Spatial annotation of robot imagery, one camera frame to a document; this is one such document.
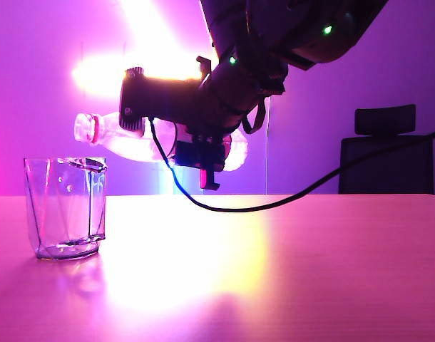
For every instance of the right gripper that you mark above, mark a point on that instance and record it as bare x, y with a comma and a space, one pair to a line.
203, 107

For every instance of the clear mineral water bottle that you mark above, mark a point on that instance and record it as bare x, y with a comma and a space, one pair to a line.
108, 137

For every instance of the faceted clear glass mug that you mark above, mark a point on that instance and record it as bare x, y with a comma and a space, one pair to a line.
66, 210

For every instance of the horizontal LED light bar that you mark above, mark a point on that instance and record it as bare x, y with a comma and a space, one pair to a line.
96, 75

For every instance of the vertical LED light tube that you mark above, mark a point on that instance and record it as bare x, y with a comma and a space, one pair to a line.
146, 21

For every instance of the black office chair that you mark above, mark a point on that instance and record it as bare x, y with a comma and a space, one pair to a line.
385, 167

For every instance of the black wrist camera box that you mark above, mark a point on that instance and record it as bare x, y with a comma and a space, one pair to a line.
132, 103

